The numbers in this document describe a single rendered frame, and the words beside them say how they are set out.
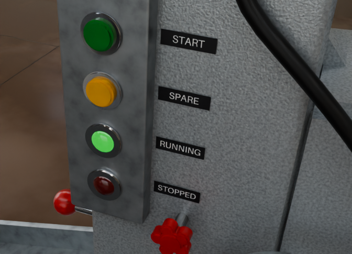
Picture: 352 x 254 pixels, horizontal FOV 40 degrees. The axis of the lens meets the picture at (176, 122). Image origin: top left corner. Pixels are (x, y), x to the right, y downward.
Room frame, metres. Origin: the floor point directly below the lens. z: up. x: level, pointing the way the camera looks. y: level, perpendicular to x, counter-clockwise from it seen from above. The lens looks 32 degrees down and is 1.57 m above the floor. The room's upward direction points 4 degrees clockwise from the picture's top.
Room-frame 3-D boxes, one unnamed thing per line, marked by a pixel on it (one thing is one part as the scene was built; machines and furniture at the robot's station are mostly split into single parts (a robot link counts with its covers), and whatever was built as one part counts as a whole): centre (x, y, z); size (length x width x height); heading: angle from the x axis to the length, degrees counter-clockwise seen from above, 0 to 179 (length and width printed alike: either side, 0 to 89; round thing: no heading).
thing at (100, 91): (0.36, 0.06, 1.37); 0.03 x 0.01 x 0.03; 73
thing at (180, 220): (0.34, -0.01, 1.24); 0.04 x 0.04 x 0.04; 73
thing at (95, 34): (0.36, 0.06, 1.42); 0.03 x 0.01 x 0.03; 73
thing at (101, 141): (0.36, 0.06, 1.32); 0.02 x 0.01 x 0.02; 73
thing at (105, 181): (0.36, 0.06, 1.27); 0.02 x 0.01 x 0.02; 73
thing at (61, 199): (0.43, 0.10, 1.17); 0.08 x 0.03 x 0.03; 73
